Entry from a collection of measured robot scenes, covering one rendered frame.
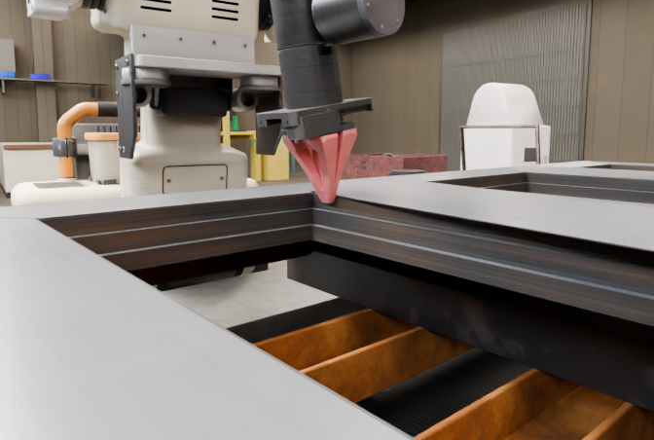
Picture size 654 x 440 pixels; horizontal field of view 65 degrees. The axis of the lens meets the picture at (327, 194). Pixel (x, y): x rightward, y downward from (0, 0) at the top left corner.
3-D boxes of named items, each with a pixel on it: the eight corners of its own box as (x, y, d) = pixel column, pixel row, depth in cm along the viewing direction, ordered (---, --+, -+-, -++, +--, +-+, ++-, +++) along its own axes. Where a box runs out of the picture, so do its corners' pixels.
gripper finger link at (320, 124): (367, 200, 52) (356, 106, 50) (311, 219, 48) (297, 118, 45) (325, 194, 57) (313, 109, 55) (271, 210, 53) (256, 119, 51)
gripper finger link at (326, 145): (383, 194, 53) (374, 103, 51) (331, 212, 49) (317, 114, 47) (341, 189, 58) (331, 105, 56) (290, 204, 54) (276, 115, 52)
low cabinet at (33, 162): (101, 181, 987) (98, 141, 978) (127, 191, 821) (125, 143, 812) (0, 186, 896) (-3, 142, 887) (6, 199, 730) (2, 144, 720)
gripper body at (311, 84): (377, 115, 52) (368, 39, 50) (295, 132, 46) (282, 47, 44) (335, 117, 57) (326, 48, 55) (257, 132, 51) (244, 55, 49)
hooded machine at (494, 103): (455, 210, 620) (458, 84, 603) (492, 205, 657) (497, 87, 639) (513, 220, 551) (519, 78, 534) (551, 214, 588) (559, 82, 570)
